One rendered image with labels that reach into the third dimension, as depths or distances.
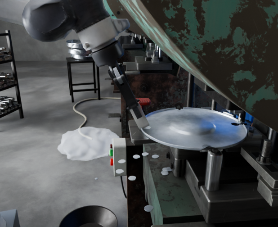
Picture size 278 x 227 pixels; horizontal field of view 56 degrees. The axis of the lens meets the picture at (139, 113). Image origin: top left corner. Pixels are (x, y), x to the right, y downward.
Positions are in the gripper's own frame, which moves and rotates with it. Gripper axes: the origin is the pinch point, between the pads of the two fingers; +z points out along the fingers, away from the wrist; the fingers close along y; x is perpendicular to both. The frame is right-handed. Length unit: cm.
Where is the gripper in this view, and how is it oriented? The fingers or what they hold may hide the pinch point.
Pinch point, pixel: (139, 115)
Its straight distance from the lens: 70.2
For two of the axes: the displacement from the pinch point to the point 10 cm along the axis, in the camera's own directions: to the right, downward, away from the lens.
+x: 9.0, -4.3, -0.4
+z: 4.1, 8.3, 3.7
